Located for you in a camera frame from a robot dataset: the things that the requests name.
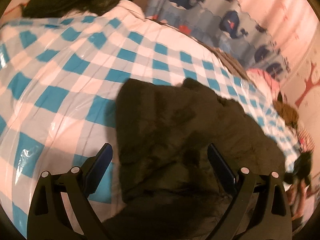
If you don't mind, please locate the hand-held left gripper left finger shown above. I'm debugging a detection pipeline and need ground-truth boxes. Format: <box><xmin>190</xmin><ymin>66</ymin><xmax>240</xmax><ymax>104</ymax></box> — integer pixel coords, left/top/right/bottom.
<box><xmin>26</xmin><ymin>142</ymin><xmax>113</xmax><ymax>240</ymax></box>

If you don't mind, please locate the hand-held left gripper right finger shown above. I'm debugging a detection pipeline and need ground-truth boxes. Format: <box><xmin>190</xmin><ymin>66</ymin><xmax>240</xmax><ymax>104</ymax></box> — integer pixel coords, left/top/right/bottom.
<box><xmin>207</xmin><ymin>143</ymin><xmax>293</xmax><ymax>240</ymax></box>

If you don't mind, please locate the dark olive jacket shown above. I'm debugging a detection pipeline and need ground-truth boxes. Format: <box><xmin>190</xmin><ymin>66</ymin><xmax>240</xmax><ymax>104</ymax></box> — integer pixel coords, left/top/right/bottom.
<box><xmin>102</xmin><ymin>77</ymin><xmax>288</xmax><ymax>240</ymax></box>

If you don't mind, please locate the small dark cloth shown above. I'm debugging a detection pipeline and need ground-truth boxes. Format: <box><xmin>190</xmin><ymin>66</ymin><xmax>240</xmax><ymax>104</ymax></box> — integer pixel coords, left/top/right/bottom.
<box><xmin>284</xmin><ymin>151</ymin><xmax>313</xmax><ymax>184</ymax></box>

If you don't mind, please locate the brown fluffy cloth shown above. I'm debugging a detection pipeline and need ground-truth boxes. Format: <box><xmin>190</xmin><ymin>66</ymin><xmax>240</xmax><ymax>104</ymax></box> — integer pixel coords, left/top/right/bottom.
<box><xmin>272</xmin><ymin>97</ymin><xmax>300</xmax><ymax>132</ymax></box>

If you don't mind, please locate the red striped cloth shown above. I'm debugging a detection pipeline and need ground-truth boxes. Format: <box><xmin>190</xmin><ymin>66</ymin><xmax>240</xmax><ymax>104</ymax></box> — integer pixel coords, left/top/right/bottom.
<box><xmin>296</xmin><ymin>122</ymin><xmax>316</xmax><ymax>153</ymax></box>

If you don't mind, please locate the pink cloth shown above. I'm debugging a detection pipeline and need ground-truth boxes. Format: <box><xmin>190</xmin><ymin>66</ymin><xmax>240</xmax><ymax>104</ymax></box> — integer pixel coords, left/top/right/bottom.
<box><xmin>246</xmin><ymin>67</ymin><xmax>280</xmax><ymax>96</ymax></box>

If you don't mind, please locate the blue checked bed cover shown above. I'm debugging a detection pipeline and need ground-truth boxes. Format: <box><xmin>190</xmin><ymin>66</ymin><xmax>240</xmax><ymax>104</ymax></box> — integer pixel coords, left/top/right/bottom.
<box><xmin>0</xmin><ymin>0</ymin><xmax>304</xmax><ymax>237</ymax></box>

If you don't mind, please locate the whale print curtain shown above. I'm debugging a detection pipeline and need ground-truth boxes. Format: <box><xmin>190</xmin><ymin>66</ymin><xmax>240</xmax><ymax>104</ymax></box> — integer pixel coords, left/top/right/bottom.
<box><xmin>145</xmin><ymin>0</ymin><xmax>292</xmax><ymax>82</ymax></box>

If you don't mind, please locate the pink curtain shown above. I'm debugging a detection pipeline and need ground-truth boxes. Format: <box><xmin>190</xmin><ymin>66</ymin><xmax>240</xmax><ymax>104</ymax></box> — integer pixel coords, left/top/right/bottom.
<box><xmin>200</xmin><ymin>0</ymin><xmax>319</xmax><ymax>85</ymax></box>

